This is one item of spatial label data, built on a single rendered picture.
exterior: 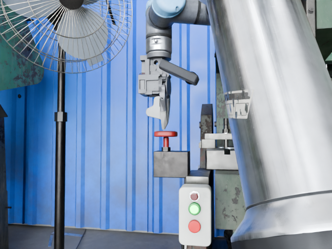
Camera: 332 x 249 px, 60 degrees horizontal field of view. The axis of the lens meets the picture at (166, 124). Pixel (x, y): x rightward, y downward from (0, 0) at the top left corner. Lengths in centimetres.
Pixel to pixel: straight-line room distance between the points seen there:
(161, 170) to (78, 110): 168
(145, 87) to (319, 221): 67
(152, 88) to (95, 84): 162
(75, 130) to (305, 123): 228
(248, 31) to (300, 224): 15
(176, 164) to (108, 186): 159
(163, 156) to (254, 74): 58
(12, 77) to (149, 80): 112
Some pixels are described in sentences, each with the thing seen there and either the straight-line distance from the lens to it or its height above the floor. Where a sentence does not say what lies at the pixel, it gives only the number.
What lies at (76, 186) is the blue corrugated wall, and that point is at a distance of 243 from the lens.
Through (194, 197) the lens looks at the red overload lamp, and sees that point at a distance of 68.
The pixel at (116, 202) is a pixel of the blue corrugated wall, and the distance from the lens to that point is 235.
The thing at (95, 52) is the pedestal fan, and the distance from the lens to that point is 133.
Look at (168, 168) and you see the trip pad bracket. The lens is 78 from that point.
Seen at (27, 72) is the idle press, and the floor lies 112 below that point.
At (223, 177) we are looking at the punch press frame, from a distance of 79.
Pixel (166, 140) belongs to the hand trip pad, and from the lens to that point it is 80.
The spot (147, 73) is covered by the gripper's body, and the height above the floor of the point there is 92.
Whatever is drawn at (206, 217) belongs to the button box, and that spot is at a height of 56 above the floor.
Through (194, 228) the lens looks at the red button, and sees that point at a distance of 70.
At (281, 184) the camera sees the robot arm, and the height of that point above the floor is 72.
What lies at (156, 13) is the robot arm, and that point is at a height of 105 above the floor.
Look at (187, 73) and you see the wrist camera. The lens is 79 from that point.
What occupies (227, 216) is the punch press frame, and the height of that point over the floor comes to 54.
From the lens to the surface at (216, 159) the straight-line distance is 88.
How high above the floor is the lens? 75
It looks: 2 degrees up
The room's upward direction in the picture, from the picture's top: straight up
